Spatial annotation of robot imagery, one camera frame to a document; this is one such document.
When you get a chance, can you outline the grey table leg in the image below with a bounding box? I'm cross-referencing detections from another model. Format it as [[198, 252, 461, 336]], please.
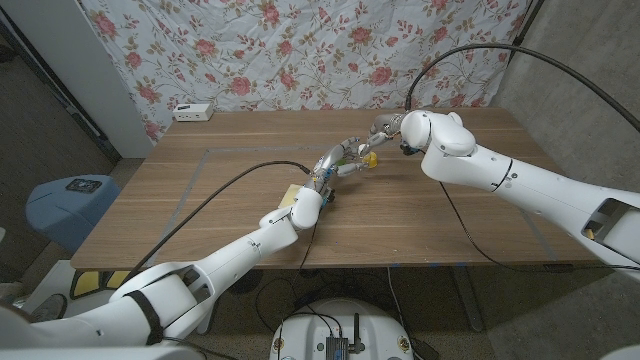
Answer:
[[449, 266, 485, 333]]

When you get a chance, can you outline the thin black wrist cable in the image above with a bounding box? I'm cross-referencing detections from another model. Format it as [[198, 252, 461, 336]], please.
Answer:
[[277, 219, 321, 331], [438, 180, 640, 275]]

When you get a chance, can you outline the black backdrop pole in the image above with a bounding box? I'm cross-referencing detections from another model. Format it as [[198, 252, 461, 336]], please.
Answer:
[[509, 0, 546, 49]]

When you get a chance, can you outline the clear medicine bottle white cap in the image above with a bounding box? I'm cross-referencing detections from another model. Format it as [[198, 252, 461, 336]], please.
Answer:
[[353, 145, 371, 171]]

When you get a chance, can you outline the black phone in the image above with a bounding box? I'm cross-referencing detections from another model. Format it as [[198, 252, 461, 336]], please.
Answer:
[[65, 178, 103, 194]]

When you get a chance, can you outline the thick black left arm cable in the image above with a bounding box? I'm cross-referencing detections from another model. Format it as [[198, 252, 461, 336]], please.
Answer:
[[122, 160, 314, 286]]

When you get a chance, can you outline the yellow sticky note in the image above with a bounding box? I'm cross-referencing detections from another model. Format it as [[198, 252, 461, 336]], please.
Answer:
[[278, 183, 304, 209]]

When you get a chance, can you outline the white power strip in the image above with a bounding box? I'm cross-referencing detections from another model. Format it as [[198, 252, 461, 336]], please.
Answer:
[[172, 103, 215, 123]]

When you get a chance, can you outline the floral backdrop cloth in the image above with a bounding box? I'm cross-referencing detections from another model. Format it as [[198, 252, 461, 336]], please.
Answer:
[[79, 0, 531, 144]]

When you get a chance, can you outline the thin black left wrist cable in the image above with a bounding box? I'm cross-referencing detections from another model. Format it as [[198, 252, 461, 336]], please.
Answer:
[[277, 219, 321, 331]]

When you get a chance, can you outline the grey shoe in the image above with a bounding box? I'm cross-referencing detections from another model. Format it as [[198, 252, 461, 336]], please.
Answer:
[[29, 293, 68, 322]]

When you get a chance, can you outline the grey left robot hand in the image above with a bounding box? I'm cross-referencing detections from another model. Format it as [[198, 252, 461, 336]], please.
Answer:
[[310, 135, 371, 194]]

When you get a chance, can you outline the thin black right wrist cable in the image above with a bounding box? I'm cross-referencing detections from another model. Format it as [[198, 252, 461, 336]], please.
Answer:
[[438, 180, 640, 275]]

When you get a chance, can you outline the white robot torso base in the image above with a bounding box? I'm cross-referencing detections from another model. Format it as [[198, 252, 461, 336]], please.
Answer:
[[269, 298, 415, 360]]

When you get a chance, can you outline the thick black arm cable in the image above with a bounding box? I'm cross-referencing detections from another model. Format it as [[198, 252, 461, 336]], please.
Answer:
[[122, 160, 314, 286], [404, 43, 640, 132]]

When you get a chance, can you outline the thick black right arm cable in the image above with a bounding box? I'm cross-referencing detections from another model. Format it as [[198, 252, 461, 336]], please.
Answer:
[[404, 43, 640, 132]]

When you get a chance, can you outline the blue stool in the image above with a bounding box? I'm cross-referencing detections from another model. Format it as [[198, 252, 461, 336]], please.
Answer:
[[25, 174, 122, 254]]

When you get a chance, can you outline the yellow and black mat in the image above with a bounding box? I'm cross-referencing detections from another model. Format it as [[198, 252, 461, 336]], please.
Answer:
[[69, 269, 132, 300]]

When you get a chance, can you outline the black power brick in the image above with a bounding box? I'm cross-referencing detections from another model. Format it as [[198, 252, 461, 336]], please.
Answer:
[[409, 337, 441, 360]]

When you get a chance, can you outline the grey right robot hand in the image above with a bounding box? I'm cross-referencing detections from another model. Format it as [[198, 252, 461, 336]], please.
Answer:
[[357, 112, 409, 157]]

